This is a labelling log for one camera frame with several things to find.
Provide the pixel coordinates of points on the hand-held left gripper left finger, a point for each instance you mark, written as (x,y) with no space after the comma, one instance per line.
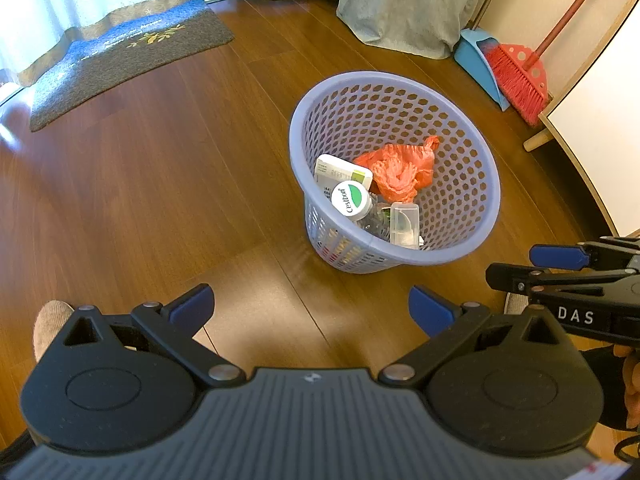
(192,305)

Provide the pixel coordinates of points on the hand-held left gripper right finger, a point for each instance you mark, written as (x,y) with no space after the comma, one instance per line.
(430,310)

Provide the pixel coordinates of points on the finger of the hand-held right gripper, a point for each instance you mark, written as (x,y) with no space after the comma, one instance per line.
(560,256)
(520,280)

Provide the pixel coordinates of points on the clear plastic box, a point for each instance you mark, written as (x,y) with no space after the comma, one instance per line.
(405,225)

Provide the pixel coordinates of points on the clear plastic bottle white cap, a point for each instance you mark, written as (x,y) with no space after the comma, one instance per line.
(350,200)

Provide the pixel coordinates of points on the orange frilly piece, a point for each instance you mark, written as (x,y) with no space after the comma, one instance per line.
(395,177)

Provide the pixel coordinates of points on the orange plastic bag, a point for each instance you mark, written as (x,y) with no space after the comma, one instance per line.
(417,152)

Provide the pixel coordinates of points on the white medicine box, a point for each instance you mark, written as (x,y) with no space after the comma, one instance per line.
(340,167)

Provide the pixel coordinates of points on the lavender plastic mesh wastebasket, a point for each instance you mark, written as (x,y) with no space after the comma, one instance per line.
(300,110)

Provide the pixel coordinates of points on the person's right hand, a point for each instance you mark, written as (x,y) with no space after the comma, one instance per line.
(631,395)

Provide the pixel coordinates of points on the wooden framed whiteboard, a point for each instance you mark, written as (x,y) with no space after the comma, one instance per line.
(600,150)

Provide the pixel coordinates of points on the person's left socked foot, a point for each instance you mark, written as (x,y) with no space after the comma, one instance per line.
(50,325)

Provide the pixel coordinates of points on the red broom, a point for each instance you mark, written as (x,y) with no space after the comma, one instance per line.
(520,80)

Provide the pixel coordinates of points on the blue dustpan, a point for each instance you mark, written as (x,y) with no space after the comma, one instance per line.
(472,55)

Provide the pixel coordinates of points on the grey door mat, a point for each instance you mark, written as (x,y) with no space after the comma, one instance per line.
(100,70)

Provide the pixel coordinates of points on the green cloth with lace trim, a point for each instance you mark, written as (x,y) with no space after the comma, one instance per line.
(410,10)

